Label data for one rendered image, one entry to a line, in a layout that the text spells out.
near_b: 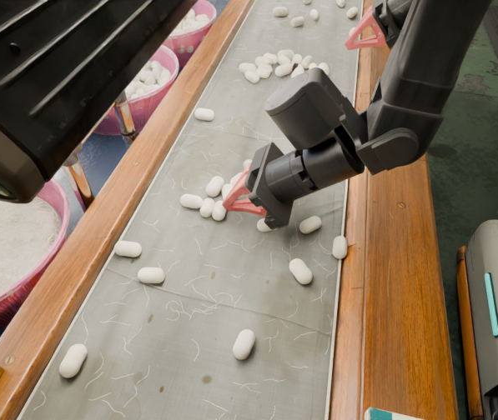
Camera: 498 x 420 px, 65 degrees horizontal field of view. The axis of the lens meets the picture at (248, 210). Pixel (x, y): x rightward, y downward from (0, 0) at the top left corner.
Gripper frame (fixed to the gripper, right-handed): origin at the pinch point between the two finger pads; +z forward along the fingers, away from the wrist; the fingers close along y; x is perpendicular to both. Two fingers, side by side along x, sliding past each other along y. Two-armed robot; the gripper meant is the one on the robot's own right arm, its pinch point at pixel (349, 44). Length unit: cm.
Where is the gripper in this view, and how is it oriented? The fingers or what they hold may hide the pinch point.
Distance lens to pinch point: 86.0
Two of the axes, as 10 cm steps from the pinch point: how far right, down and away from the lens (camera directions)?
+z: -7.4, 3.1, 6.0
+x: 6.4, 6.1, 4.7
